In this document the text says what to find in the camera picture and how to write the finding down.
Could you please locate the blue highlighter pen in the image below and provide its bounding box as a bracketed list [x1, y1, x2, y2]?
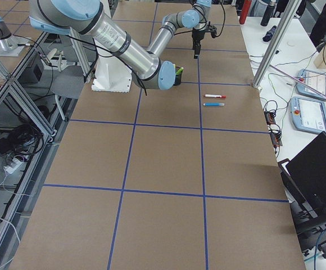
[203, 102, 225, 107]

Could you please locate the black water bottle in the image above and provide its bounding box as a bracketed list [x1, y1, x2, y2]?
[260, 0, 276, 26]

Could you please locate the green highlighter pen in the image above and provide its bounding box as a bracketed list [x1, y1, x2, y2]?
[175, 67, 184, 75]

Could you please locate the black mesh pen cup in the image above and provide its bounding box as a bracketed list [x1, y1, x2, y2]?
[174, 67, 182, 86]

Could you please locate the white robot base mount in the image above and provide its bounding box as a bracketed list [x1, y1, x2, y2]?
[90, 0, 133, 93]

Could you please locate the aluminium frame post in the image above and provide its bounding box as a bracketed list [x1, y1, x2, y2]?
[252, 0, 300, 88]

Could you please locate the near teach pendant tablet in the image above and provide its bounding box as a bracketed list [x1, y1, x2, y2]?
[289, 96, 326, 134]

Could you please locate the far teach pendant tablet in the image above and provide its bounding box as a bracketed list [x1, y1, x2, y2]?
[296, 69, 326, 100]

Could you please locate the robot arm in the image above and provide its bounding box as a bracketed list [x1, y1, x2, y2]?
[29, 1, 211, 90]

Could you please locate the black laptop computer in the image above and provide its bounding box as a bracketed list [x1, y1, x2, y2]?
[279, 132, 326, 212]

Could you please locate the red white marker pen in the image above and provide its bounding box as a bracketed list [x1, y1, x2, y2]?
[204, 94, 226, 99]

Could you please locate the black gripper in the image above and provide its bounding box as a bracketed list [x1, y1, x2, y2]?
[192, 21, 217, 59]

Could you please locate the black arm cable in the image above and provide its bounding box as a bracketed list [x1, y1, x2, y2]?
[66, 28, 150, 98]

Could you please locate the red cylinder bottle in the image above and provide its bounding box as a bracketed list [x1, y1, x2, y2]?
[239, 0, 252, 25]

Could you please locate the grey office chair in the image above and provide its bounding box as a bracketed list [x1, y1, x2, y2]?
[52, 65, 84, 121]

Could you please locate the teach pendant tablet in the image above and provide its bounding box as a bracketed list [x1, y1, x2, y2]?
[289, 96, 326, 134]
[296, 69, 326, 100]

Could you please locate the metal reacher grabber stick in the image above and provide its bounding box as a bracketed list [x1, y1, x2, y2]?
[269, 64, 326, 119]

